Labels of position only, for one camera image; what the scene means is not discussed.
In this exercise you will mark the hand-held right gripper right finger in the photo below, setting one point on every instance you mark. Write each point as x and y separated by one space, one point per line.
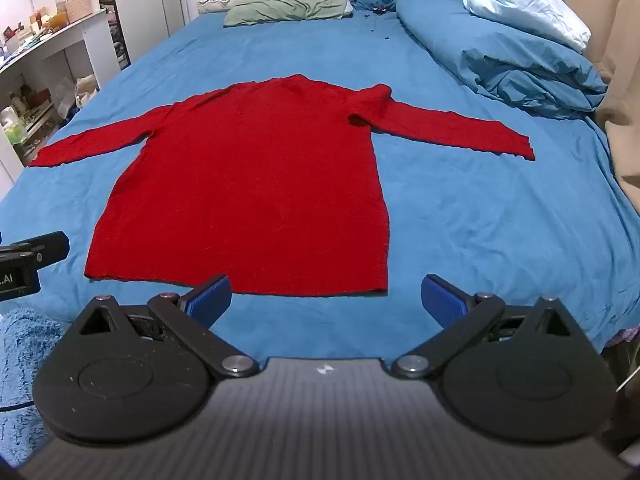
442 300

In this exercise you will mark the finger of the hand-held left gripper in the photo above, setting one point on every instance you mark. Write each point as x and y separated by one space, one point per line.
47 247

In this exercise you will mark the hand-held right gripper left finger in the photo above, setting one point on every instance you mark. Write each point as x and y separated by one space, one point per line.
210 300

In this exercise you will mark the red sweater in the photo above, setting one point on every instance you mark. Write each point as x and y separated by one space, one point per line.
250 185

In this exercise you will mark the blue bed sheet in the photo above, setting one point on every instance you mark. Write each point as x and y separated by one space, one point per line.
460 220

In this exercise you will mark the blue fluffy rug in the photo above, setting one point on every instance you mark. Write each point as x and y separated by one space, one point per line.
22 360

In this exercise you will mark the white plastic bag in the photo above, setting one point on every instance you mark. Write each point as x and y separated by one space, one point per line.
86 91

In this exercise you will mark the white desk with shelves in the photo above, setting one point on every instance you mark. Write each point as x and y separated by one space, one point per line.
75 42

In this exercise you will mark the orange container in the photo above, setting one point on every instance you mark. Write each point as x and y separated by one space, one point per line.
57 20

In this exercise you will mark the wicker basket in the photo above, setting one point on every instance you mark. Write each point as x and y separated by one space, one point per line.
79 6

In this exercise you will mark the blue duvet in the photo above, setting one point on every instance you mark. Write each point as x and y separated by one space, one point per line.
490 55

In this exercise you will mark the white wardrobe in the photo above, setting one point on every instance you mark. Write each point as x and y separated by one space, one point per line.
145 0

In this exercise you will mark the beige curtain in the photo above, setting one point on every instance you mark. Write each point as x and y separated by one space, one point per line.
622 60

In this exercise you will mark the green pillow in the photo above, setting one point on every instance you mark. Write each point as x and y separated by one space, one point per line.
280 7

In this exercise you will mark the light blue blanket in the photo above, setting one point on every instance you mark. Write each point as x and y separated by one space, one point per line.
525 2

